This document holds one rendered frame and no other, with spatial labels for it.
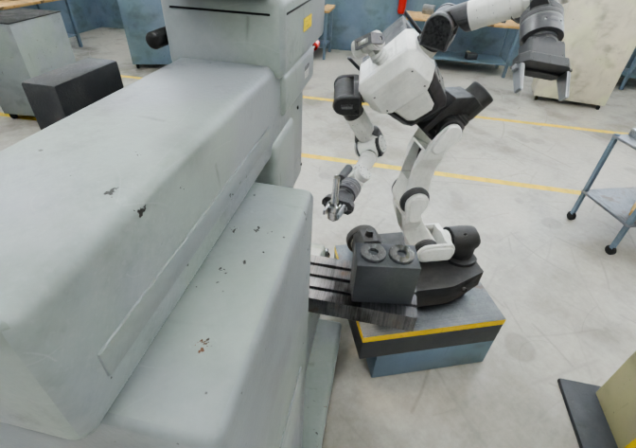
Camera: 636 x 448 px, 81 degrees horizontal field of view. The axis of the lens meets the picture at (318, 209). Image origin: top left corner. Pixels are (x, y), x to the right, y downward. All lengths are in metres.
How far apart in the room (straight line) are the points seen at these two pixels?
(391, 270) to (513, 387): 1.41
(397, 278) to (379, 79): 0.72
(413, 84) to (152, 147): 1.08
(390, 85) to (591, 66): 5.82
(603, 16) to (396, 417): 6.03
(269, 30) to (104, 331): 0.60
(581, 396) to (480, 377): 0.52
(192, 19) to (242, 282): 0.54
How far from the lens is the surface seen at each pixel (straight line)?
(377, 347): 2.05
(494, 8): 1.39
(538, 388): 2.61
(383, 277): 1.33
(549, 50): 1.02
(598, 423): 2.63
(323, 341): 2.16
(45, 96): 0.94
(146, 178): 0.45
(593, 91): 7.21
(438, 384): 2.39
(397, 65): 1.41
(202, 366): 0.51
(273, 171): 0.89
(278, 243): 0.64
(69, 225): 0.41
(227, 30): 0.85
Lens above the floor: 1.98
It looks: 36 degrees down
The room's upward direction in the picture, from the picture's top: 3 degrees clockwise
